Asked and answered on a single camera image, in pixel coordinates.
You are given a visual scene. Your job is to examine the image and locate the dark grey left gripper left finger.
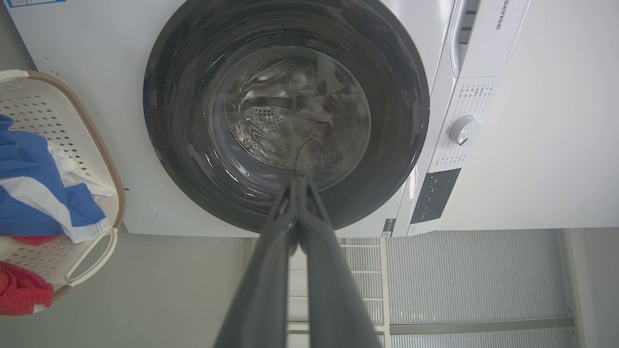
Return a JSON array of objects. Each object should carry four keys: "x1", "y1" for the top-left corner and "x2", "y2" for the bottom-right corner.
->
[{"x1": 214, "y1": 175, "x2": 301, "y2": 348}]

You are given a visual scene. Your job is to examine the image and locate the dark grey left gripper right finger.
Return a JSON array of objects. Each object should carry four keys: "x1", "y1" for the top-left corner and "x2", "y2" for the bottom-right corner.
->
[{"x1": 296, "y1": 175, "x2": 383, "y2": 348}]

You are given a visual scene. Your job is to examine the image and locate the black round washer door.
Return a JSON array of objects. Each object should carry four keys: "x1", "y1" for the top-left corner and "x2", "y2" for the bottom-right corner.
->
[{"x1": 143, "y1": 0, "x2": 430, "y2": 232}]

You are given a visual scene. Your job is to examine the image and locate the white front-load washing machine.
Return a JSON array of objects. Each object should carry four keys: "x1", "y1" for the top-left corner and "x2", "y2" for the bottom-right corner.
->
[{"x1": 4, "y1": 0, "x2": 619, "y2": 238}]

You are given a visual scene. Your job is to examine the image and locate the black control display panel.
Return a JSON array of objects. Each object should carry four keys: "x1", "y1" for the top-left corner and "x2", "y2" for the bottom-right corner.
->
[{"x1": 410, "y1": 168, "x2": 461, "y2": 224}]

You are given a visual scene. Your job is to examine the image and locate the round white filter cover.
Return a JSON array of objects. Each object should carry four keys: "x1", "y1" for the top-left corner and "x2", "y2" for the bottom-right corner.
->
[{"x1": 123, "y1": 188, "x2": 157, "y2": 222}]

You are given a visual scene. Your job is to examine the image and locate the steel perforated washer drum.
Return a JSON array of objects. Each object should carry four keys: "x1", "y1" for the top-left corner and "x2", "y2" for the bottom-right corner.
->
[{"x1": 226, "y1": 62, "x2": 371, "y2": 171}]

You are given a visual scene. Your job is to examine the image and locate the cream perforated laundry basket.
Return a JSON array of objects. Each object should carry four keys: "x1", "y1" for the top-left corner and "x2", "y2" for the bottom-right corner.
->
[{"x1": 0, "y1": 70, "x2": 127, "y2": 303}]

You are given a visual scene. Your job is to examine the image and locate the white round program knob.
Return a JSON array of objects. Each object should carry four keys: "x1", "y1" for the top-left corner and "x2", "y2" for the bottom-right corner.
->
[{"x1": 449, "y1": 115, "x2": 483, "y2": 145}]

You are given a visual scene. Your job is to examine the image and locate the red garment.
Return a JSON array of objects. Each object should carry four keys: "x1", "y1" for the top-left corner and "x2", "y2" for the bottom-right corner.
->
[{"x1": 0, "y1": 235, "x2": 54, "y2": 316}]

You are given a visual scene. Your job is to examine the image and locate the blue and white garment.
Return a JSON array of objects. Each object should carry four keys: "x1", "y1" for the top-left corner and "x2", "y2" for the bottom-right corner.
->
[{"x1": 0, "y1": 115, "x2": 113, "y2": 244}]

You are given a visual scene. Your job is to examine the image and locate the white detergent drawer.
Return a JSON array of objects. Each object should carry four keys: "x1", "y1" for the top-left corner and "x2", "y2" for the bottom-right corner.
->
[{"x1": 450, "y1": 0, "x2": 531, "y2": 79}]

